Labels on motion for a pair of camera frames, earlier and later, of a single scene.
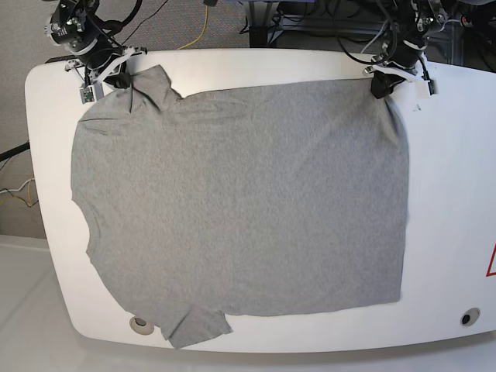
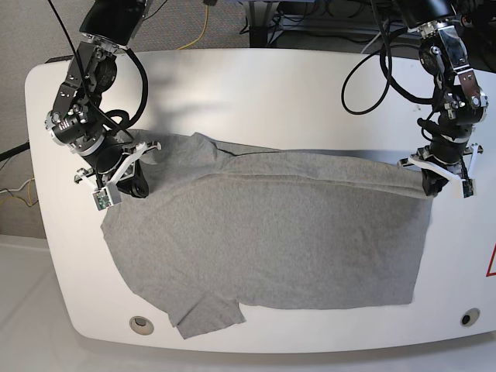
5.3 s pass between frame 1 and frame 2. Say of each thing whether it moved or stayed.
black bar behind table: stayed
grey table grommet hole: stayed
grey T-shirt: moved
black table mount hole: stayed
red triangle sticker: stayed
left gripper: moved
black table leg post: stayed
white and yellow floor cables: stayed
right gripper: moved
